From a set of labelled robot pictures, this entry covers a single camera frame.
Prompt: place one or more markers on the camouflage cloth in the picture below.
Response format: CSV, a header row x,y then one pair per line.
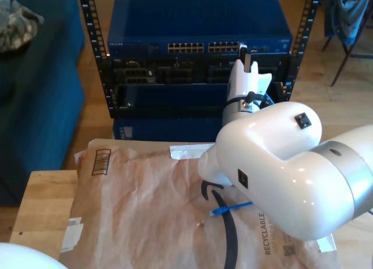
x,y
17,27

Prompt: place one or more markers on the black rack tray blue panel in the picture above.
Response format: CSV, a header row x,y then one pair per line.
x,y
175,110

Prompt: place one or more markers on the dark metal chair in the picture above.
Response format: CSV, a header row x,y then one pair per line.
x,y
346,56

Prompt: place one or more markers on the blue sofa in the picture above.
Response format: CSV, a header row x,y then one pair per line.
x,y
38,106

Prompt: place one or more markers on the grey-blue jacket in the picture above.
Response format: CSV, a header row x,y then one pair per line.
x,y
346,12

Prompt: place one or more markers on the blue switch under rack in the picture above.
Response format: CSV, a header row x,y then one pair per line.
x,y
175,129

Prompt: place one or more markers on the black rack server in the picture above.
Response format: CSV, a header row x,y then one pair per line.
x,y
175,74

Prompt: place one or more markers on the black rack frame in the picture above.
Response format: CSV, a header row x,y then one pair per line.
x,y
105,77

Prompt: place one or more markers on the blue network switch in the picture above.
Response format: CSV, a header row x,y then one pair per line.
x,y
198,18

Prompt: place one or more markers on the brown paper mailer black print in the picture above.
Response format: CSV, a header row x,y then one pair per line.
x,y
131,222

